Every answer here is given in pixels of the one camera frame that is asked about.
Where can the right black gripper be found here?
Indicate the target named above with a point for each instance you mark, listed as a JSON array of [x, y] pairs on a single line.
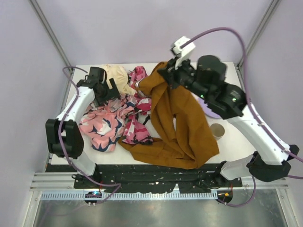
[[174, 74]]

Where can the aluminium front frame rail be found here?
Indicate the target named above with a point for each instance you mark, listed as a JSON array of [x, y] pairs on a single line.
[[57, 181]]

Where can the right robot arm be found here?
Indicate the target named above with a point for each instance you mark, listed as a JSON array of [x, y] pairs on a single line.
[[270, 161]]

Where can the pink shark print cloth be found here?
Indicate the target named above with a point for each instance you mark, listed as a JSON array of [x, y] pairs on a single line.
[[105, 125]]

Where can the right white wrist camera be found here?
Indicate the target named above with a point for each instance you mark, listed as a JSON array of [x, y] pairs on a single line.
[[181, 50]]

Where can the beige paper cup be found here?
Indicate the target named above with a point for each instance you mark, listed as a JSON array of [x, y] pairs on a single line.
[[217, 131]]

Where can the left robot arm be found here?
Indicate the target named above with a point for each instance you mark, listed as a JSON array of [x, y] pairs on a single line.
[[64, 138]]

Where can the white slotted cable duct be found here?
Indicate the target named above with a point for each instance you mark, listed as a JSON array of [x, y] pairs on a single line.
[[90, 195]]

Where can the pink camouflage cloth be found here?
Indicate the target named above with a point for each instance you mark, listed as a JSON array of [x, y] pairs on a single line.
[[135, 128]]

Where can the aluminium frame post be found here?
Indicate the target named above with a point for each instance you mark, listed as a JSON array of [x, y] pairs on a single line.
[[262, 25], [47, 27]]

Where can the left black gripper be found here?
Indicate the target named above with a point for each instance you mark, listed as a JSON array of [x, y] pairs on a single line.
[[109, 90]]

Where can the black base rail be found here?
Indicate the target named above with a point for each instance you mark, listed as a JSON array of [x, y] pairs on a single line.
[[152, 179]]

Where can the brown cloth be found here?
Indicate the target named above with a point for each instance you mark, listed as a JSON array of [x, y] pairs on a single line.
[[185, 138]]

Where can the purple plastic plate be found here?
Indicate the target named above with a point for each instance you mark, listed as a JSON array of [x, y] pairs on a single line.
[[205, 108]]

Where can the right aluminium frame post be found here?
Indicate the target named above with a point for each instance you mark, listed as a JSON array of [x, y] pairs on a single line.
[[262, 25]]

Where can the cream cloth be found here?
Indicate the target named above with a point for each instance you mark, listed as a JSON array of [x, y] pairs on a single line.
[[120, 76]]

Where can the left aluminium frame post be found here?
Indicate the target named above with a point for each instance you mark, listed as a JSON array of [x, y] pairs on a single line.
[[47, 27]]

